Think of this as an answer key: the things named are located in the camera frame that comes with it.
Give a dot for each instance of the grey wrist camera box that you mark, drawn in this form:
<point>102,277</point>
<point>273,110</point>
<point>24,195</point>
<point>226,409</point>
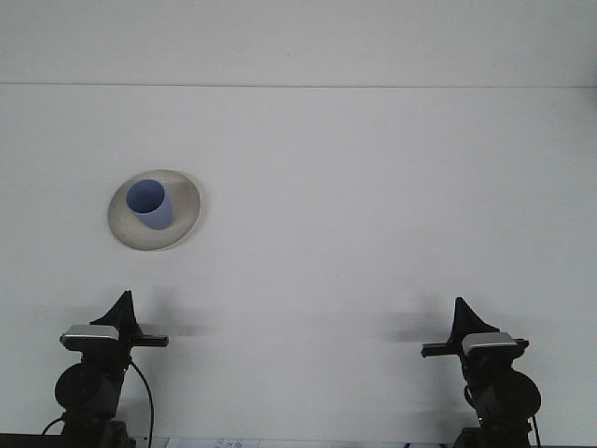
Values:
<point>88,333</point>
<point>490,341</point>

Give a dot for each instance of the pale round plate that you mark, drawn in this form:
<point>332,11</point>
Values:
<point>149,238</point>

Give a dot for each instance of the pale blue cup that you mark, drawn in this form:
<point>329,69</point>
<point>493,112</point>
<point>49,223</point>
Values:
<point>156,217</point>

